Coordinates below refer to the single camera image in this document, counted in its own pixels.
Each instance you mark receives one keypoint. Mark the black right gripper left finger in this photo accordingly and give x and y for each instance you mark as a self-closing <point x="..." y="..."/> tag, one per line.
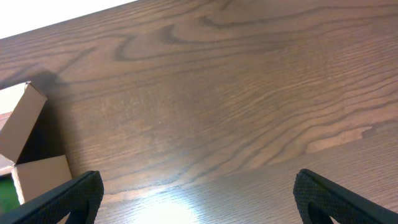
<point x="78" y="199"/>

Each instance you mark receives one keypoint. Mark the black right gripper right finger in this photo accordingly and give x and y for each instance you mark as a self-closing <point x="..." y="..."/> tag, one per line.
<point x="320" y="200"/>

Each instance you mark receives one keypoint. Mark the green tape roll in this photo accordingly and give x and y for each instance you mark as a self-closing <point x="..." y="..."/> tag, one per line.
<point x="8" y="194"/>

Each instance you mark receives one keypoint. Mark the brown cardboard box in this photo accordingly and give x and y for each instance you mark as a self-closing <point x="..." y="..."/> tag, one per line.
<point x="21" y="105"/>

